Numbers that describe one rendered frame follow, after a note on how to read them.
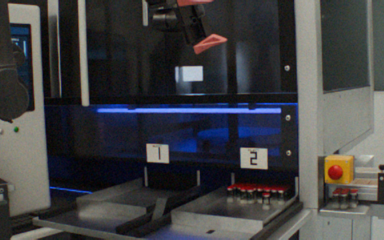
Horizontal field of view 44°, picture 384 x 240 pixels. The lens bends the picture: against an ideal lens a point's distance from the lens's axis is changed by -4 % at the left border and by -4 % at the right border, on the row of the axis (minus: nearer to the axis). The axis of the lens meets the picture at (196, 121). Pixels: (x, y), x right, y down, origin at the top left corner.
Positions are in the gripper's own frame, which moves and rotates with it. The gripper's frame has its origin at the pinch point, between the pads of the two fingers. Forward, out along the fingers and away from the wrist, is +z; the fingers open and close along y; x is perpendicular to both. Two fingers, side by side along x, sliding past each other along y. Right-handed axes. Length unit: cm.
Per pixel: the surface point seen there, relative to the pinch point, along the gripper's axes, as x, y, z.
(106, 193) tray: 22, 51, -52
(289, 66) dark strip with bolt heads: -26.6, 25.9, -6.8
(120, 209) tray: 27, 45, -32
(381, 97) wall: -374, 268, -191
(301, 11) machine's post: -34.7, 12.7, -4.5
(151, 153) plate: 3, 47, -48
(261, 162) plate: -10, 50, -12
